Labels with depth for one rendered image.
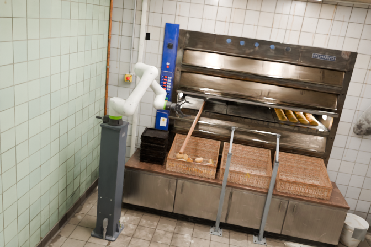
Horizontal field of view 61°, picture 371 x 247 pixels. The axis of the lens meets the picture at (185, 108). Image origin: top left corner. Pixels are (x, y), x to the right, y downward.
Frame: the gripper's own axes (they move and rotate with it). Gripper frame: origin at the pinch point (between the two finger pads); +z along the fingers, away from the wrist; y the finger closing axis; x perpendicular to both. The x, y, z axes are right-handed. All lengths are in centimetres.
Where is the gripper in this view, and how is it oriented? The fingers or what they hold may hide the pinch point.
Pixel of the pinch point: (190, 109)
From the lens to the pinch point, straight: 325.2
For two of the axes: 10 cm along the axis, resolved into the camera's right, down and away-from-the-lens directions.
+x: -1.7, 2.5, -9.5
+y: -1.2, 9.5, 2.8
